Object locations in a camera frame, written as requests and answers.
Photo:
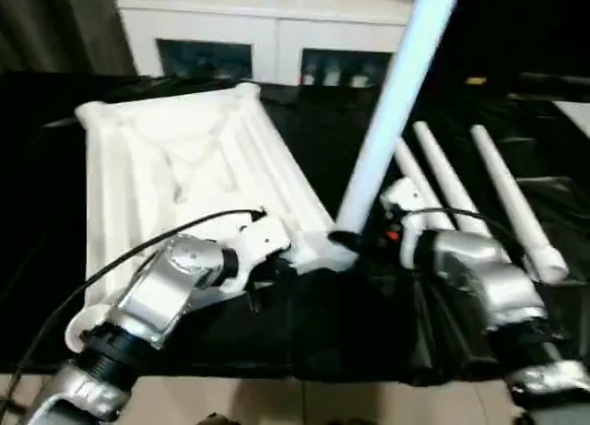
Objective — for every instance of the white plastic table leg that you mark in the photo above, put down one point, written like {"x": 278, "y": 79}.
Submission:
{"x": 442, "y": 167}
{"x": 502, "y": 180}
{"x": 392, "y": 97}
{"x": 410, "y": 162}

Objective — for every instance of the white plastic table top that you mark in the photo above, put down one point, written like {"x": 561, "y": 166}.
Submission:
{"x": 161, "y": 167}

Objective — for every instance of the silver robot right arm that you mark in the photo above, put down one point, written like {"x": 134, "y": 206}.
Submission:
{"x": 484, "y": 277}

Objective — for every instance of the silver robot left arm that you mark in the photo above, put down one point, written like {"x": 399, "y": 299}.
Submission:
{"x": 152, "y": 296}

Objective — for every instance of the black work mat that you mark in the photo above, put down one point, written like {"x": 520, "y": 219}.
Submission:
{"x": 322, "y": 314}

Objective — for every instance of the small yellow object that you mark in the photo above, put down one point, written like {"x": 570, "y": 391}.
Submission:
{"x": 475, "y": 80}

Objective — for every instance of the white flat panel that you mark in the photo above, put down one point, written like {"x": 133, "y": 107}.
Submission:
{"x": 574, "y": 116}

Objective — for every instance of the white glass-door cabinet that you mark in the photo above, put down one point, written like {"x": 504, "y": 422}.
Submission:
{"x": 207, "y": 15}

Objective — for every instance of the grey pleated curtain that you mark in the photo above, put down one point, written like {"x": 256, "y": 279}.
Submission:
{"x": 50, "y": 24}

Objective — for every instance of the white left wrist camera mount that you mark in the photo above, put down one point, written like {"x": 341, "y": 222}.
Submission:
{"x": 267, "y": 231}

